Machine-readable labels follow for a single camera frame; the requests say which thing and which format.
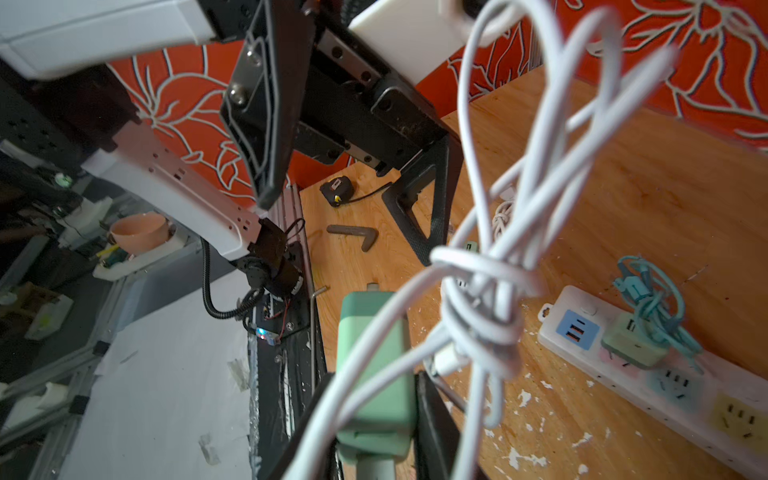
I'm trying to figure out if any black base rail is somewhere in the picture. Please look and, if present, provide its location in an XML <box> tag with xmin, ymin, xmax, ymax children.
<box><xmin>247</xmin><ymin>291</ymin><xmax>322</xmax><ymax>479</ymax></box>

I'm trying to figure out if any white multicolour power strip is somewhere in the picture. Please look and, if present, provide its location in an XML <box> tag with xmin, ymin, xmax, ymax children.
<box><xmin>538</xmin><ymin>286</ymin><xmax>767</xmax><ymax>479</ymax></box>

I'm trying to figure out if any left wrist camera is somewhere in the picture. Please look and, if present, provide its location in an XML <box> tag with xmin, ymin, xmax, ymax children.
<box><xmin>349</xmin><ymin>0</ymin><xmax>485</xmax><ymax>85</ymax></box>

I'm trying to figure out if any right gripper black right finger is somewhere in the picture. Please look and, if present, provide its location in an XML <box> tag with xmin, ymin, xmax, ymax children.
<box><xmin>414</xmin><ymin>372</ymin><xmax>460</xmax><ymax>479</ymax></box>

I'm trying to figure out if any black yellow tape measure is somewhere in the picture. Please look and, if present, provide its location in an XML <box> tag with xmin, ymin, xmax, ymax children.
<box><xmin>320</xmin><ymin>176</ymin><xmax>391</xmax><ymax>208</ymax></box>

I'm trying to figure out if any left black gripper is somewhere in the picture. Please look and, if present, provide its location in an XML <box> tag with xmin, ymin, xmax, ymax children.
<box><xmin>218</xmin><ymin>0</ymin><xmax>464</xmax><ymax>267</ymax></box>

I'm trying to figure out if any teal cable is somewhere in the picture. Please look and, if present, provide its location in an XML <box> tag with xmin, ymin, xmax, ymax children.
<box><xmin>611</xmin><ymin>255</ymin><xmax>704</xmax><ymax>373</ymax></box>

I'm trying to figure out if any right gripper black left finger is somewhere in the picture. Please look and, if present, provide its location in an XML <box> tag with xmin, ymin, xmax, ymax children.
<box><xmin>263</xmin><ymin>371</ymin><xmax>343</xmax><ymax>480</ymax></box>

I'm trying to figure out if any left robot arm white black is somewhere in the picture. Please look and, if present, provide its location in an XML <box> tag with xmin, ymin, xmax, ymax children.
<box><xmin>1</xmin><ymin>1</ymin><xmax>462</xmax><ymax>297</ymax></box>

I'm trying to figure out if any white thin cable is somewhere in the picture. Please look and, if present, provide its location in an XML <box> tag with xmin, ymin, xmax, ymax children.
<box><xmin>281</xmin><ymin>0</ymin><xmax>679</xmax><ymax>480</ymax></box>

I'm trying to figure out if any pink bowl outside cell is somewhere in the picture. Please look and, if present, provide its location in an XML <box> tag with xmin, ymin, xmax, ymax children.
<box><xmin>110</xmin><ymin>212</ymin><xmax>170</xmax><ymax>256</ymax></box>

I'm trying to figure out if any black allen key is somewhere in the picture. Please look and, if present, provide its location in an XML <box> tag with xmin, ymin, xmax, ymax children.
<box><xmin>326</xmin><ymin>225</ymin><xmax>379</xmax><ymax>252</ymax></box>

